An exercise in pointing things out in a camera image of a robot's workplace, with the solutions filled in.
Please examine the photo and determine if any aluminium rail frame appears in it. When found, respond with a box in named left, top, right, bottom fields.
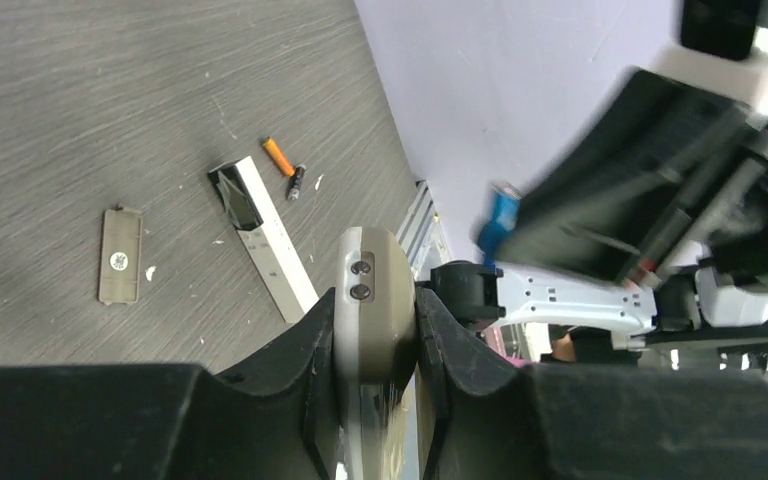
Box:
left=396, top=181, right=453, bottom=281

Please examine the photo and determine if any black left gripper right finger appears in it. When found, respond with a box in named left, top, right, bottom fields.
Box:
left=415, top=288, right=557, bottom=479

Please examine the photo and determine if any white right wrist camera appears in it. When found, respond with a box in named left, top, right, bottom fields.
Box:
left=654, top=0, right=768, bottom=113

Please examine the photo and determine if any beige battery cover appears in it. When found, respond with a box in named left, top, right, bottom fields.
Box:
left=98, top=207, right=143, bottom=305

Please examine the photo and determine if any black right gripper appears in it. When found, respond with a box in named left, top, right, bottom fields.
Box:
left=497, top=70, right=768, bottom=289

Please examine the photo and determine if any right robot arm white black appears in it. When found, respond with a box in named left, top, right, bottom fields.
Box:
left=425, top=70, right=768, bottom=363

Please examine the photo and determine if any orange battery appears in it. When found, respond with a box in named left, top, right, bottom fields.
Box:
left=261, top=137, right=296, bottom=178

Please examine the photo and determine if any white slim remote control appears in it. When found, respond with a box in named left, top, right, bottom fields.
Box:
left=207, top=157, right=319, bottom=324

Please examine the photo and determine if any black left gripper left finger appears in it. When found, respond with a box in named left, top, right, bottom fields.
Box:
left=162, top=289, right=339, bottom=479

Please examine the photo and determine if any blue battery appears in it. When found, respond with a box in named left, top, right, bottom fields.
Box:
left=476, top=183, right=521, bottom=268

